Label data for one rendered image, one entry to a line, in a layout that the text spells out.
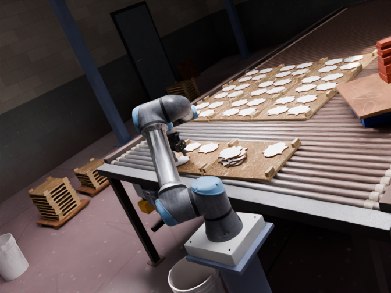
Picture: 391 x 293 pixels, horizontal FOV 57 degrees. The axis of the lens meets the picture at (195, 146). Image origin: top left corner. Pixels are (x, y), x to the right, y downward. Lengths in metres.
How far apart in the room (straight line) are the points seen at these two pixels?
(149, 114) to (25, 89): 5.48
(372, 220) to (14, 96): 6.13
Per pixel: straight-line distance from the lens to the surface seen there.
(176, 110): 1.50
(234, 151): 1.90
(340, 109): 2.22
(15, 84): 6.83
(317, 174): 1.64
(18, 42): 7.01
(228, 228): 1.38
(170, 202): 1.35
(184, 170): 2.03
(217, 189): 1.32
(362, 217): 1.36
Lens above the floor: 1.76
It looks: 21 degrees down
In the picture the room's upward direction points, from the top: 22 degrees counter-clockwise
